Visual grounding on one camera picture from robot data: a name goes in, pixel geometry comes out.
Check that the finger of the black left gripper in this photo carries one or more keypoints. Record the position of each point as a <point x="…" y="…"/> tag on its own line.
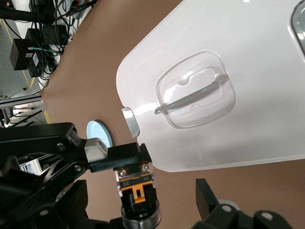
<point x="121" y="156"/>

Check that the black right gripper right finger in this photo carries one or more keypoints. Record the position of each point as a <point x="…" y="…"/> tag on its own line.
<point x="207" y="205"/>

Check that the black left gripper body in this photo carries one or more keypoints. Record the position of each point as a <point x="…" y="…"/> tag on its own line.
<point x="9" y="171"/>

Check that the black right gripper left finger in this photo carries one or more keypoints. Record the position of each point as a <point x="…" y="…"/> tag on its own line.
<point x="76" y="202"/>

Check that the orange black switch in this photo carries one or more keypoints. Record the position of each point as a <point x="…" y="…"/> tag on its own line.
<point x="138" y="188"/>

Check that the blue round plate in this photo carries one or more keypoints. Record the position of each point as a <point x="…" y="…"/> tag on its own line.
<point x="97" y="130"/>

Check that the grey box latch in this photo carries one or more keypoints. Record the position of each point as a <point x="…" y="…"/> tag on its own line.
<point x="300" y="28"/>
<point x="130" y="121"/>

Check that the white lidded storage box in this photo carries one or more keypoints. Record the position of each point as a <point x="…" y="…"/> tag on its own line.
<point x="238" y="143"/>

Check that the brown table mat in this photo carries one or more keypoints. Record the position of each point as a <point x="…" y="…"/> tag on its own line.
<point x="95" y="71"/>

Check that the black power adapter box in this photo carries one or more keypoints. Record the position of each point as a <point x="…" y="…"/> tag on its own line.
<point x="20" y="56"/>

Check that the black equipment box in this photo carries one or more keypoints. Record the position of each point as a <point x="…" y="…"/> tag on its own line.
<point x="51" y="31"/>

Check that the black stand tube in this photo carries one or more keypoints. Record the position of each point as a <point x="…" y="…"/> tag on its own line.
<point x="16" y="14"/>

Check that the aluminium frame profile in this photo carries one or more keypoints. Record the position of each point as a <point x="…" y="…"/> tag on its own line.
<point x="21" y="102"/>

